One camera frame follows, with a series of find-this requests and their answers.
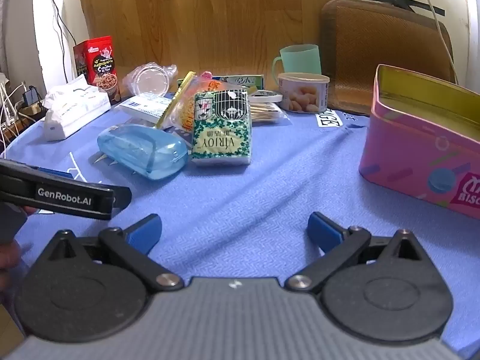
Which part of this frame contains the clear plastic container in bag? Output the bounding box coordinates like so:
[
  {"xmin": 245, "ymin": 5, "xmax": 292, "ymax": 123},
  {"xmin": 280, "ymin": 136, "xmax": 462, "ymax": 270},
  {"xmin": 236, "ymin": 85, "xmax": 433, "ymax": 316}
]
[{"xmin": 122, "ymin": 62, "xmax": 178, "ymax": 98}]

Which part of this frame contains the black charger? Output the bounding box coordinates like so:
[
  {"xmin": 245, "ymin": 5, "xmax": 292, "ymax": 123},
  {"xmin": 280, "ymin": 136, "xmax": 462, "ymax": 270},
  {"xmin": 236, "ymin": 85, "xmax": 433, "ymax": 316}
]
[{"xmin": 22, "ymin": 86, "xmax": 40, "ymax": 107}]

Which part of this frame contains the pink biscuit tin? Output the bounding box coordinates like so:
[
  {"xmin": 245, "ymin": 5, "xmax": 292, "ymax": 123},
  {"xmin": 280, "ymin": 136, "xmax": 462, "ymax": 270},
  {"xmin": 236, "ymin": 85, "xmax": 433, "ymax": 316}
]
[{"xmin": 358, "ymin": 64, "xmax": 480, "ymax": 221}]

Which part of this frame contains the bundle of white cables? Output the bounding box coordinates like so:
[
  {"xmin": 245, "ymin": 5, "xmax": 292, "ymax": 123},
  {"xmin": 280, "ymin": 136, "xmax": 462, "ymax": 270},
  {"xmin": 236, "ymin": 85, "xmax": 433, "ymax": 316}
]
[{"xmin": 0, "ymin": 77, "xmax": 27, "ymax": 143}]

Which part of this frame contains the white tissue pack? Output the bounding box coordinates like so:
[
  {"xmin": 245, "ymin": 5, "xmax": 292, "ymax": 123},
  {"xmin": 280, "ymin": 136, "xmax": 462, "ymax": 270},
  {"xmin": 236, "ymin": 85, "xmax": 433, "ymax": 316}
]
[{"xmin": 43, "ymin": 75, "xmax": 112, "ymax": 139}]

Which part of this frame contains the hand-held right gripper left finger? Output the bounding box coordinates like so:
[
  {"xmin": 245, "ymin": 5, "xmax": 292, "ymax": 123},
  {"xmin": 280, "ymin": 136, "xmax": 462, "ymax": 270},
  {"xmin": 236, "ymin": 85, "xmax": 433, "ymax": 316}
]
[{"xmin": 32, "ymin": 214, "xmax": 185, "ymax": 294}]

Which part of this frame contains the green tissue packet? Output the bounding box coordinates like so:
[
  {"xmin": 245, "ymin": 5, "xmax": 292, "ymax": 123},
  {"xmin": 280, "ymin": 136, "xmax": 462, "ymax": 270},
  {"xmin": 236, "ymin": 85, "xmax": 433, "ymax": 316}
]
[{"xmin": 190, "ymin": 87, "xmax": 253, "ymax": 166}]

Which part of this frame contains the beige power strip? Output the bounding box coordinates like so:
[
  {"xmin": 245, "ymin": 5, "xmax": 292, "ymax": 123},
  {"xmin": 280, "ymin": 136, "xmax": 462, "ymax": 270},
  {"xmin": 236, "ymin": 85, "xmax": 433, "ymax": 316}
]
[{"xmin": 19, "ymin": 103, "xmax": 47, "ymax": 120}]

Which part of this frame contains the can with white lid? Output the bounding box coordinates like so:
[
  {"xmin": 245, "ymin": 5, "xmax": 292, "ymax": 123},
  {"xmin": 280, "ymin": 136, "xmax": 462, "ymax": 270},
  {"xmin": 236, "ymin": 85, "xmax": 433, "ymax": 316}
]
[{"xmin": 277, "ymin": 73, "xmax": 331, "ymax": 114}]

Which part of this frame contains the person's left hand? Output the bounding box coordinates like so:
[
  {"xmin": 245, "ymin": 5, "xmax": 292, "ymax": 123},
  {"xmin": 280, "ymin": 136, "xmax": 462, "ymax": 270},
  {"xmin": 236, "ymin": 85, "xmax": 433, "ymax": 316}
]
[{"xmin": 0, "ymin": 240, "xmax": 22, "ymax": 291}]

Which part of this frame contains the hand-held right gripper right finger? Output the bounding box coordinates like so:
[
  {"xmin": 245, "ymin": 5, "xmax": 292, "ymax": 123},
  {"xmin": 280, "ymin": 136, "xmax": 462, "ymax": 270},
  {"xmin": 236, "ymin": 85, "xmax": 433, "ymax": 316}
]
[{"xmin": 284, "ymin": 212, "xmax": 437, "ymax": 293}]

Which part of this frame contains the toothpaste box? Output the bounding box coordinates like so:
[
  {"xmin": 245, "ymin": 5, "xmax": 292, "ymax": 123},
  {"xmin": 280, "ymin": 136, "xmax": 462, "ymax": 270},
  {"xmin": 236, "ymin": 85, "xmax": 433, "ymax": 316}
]
[{"xmin": 177, "ymin": 74, "xmax": 265, "ymax": 91}]

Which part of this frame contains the green plastic cup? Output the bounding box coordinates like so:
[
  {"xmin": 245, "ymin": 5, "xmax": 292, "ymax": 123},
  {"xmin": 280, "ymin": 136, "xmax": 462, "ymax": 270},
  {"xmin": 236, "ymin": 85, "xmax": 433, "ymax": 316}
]
[{"xmin": 272, "ymin": 44, "xmax": 322, "ymax": 83}]

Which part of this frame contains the brown chair back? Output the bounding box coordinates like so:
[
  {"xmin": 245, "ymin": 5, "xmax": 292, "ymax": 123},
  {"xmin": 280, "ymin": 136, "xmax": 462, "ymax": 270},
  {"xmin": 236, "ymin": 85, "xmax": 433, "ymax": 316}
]
[{"xmin": 319, "ymin": 0, "xmax": 458, "ymax": 117}]

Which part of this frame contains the orange snack bag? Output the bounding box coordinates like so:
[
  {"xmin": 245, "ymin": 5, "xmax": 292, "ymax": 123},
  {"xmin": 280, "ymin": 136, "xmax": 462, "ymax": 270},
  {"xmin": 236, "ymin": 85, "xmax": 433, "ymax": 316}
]
[{"xmin": 155, "ymin": 71, "xmax": 222, "ymax": 132}]

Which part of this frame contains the tape roll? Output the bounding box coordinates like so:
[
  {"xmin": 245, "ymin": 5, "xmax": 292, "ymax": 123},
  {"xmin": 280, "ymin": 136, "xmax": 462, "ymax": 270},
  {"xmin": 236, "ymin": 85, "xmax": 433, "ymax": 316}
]
[{"xmin": 247, "ymin": 90, "xmax": 284, "ymax": 105}]

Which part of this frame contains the bag of cotton swabs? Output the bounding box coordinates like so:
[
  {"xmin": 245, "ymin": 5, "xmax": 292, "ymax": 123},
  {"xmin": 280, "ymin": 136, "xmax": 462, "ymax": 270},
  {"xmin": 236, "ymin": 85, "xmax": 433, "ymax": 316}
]
[{"xmin": 249, "ymin": 103, "xmax": 292, "ymax": 124}]

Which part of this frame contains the blue glasses case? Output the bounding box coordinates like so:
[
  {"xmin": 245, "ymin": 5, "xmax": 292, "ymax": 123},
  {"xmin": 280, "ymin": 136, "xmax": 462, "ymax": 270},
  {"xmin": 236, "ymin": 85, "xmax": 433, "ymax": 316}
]
[{"xmin": 97, "ymin": 124, "xmax": 189, "ymax": 182}]

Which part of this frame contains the wood grain board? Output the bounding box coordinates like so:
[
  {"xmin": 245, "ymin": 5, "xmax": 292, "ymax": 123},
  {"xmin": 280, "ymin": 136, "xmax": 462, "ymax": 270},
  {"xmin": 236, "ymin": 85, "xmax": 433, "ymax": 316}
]
[{"xmin": 80, "ymin": 0, "xmax": 340, "ymax": 94}]

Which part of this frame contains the red snack box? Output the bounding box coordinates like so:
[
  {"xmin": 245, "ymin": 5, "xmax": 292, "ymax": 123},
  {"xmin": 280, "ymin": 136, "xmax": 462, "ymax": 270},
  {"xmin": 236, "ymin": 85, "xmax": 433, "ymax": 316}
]
[{"xmin": 73, "ymin": 36, "xmax": 121, "ymax": 106}]

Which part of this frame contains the black hanging cable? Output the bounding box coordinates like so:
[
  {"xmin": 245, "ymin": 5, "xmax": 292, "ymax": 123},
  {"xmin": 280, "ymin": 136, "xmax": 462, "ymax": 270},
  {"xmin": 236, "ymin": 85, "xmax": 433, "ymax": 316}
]
[{"xmin": 47, "ymin": 0, "xmax": 77, "ymax": 83}]

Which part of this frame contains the blue printed tablecloth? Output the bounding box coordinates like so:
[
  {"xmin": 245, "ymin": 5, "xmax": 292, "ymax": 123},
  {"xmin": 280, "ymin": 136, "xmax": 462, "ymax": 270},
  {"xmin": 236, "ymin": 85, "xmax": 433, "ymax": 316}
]
[{"xmin": 0, "ymin": 94, "xmax": 480, "ymax": 360}]

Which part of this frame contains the white wipes packet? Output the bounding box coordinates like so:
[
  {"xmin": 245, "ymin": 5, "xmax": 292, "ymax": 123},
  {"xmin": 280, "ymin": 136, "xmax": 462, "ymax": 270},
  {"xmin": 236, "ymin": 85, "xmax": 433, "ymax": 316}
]
[{"xmin": 118, "ymin": 94, "xmax": 177, "ymax": 126}]

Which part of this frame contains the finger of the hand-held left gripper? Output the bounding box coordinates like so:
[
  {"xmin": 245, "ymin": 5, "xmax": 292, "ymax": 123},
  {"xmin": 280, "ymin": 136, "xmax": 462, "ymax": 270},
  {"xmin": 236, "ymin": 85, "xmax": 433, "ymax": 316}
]
[{"xmin": 112, "ymin": 187, "xmax": 133, "ymax": 211}]

